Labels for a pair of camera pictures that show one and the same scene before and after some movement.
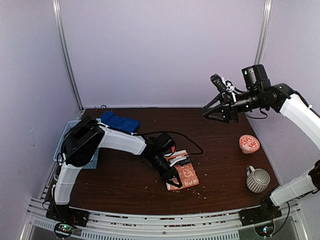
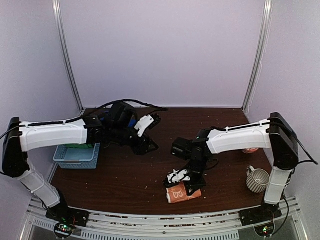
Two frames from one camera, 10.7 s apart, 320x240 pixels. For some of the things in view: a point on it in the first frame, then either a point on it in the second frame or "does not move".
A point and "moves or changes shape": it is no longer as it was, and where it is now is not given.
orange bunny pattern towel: [186, 173] moves or changes shape
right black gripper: [227, 100] → [198, 184]
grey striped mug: [257, 180] does not move
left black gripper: [166, 175] → [140, 149]
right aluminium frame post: [264, 32] does not move
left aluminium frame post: [63, 49] does not move
